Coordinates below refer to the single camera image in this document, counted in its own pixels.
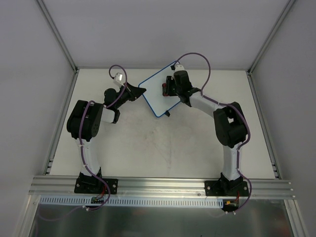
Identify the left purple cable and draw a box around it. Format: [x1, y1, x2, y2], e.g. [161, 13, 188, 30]
[79, 64, 127, 212]

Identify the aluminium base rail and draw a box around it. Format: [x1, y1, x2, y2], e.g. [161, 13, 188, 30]
[29, 175, 296, 199]

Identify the blue framed whiteboard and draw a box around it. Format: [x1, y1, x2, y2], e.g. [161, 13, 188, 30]
[138, 62, 180, 118]

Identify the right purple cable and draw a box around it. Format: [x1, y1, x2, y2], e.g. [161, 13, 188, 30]
[170, 52, 253, 215]

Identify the left aluminium frame post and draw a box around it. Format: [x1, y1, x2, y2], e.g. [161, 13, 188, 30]
[35, 0, 78, 73]

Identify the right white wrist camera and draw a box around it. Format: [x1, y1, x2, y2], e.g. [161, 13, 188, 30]
[170, 64, 185, 73]

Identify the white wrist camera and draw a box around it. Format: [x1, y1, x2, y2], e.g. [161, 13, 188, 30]
[114, 73, 124, 87]
[170, 64, 185, 73]

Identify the black mounting plate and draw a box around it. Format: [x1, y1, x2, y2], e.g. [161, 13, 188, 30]
[74, 178, 118, 195]
[204, 180, 249, 197]

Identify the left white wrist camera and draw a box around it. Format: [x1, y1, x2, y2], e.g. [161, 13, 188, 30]
[114, 73, 124, 87]

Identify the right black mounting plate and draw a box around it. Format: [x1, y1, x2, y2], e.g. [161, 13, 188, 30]
[204, 180, 249, 197]

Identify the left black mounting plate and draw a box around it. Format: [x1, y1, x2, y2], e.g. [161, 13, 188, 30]
[74, 178, 118, 195]

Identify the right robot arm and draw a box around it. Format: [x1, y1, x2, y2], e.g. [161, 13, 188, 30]
[162, 66, 249, 197]

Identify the purple cable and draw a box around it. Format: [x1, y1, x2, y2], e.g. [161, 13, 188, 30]
[170, 52, 253, 215]
[79, 64, 127, 212]

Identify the white slotted cable duct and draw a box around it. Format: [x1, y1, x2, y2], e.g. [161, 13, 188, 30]
[39, 195, 224, 208]

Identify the aluminium frame post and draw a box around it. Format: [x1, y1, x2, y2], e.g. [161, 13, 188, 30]
[35, 0, 78, 73]
[247, 0, 296, 74]

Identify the red bone-shaped eraser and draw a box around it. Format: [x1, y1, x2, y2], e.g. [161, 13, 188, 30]
[162, 83, 168, 97]

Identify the right aluminium frame post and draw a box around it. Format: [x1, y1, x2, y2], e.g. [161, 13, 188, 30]
[247, 0, 296, 74]

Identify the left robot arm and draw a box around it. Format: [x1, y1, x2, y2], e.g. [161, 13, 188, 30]
[67, 83, 146, 195]

